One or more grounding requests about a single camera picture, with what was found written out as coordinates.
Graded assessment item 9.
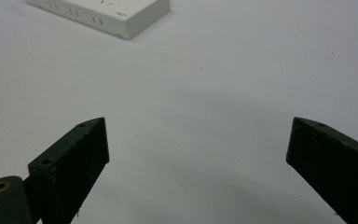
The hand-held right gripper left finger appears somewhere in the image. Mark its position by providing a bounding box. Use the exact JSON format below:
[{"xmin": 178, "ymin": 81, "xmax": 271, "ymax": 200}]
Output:
[{"xmin": 27, "ymin": 117, "xmax": 110, "ymax": 224}]

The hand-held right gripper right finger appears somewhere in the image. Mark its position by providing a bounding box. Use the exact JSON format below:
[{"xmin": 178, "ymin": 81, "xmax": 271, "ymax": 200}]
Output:
[{"xmin": 285, "ymin": 117, "xmax": 358, "ymax": 224}]

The white power strip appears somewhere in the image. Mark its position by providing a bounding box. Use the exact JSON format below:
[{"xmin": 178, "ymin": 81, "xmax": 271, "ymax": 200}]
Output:
[{"xmin": 27, "ymin": 0, "xmax": 172, "ymax": 41}]

